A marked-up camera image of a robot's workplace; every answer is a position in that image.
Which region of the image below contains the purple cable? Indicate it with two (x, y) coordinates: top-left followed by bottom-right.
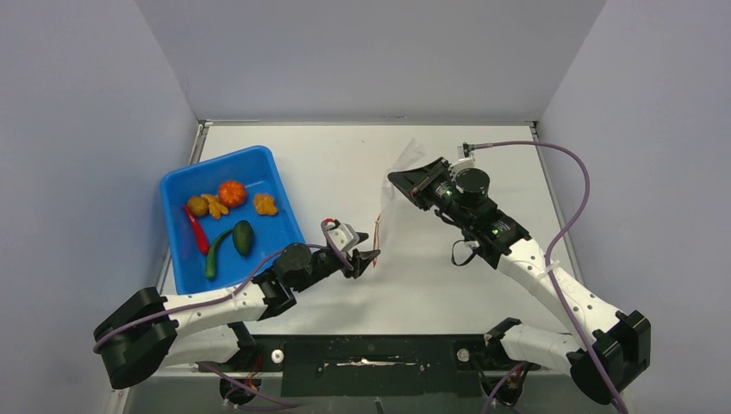
(92, 219), (355, 412)
(462, 140), (629, 414)

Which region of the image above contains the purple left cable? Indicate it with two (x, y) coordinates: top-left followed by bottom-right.
(92, 219), (355, 412)

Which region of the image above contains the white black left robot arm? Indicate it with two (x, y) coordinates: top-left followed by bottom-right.
(93, 243), (381, 390)

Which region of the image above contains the green toy avocado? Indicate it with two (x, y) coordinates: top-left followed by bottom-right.
(231, 220), (254, 257)

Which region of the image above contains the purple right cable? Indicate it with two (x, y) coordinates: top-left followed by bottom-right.
(462, 140), (629, 414)

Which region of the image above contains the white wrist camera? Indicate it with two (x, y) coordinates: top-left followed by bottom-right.
(322, 219), (369, 253)
(451, 142), (475, 174)

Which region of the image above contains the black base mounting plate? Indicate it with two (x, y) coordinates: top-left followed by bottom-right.
(220, 334), (516, 398)

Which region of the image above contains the golden fried nugget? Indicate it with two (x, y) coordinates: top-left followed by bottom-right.
(253, 193), (278, 216)

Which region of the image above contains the round brown fried ball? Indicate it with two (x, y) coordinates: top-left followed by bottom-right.
(186, 196), (209, 217)

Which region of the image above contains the blue plastic bin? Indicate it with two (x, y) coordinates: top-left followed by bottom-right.
(159, 146), (304, 295)

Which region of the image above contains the yellow fried food piece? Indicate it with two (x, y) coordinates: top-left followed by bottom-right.
(201, 194), (229, 220)

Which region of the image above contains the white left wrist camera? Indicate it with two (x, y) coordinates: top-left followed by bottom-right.
(322, 219), (369, 253)

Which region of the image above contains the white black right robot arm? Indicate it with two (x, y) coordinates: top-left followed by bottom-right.
(387, 158), (652, 405)

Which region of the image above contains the green toy chili pepper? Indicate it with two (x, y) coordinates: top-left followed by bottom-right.
(204, 229), (233, 281)

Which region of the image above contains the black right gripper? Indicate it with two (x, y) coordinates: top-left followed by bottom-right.
(388, 159), (472, 230)

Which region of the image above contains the orange toy pumpkin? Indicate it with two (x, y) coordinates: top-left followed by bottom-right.
(217, 180), (247, 208)

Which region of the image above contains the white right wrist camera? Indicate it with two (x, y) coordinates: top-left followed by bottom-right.
(451, 142), (475, 174)

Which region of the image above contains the red toy chili pepper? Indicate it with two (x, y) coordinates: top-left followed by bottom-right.
(183, 205), (209, 255)

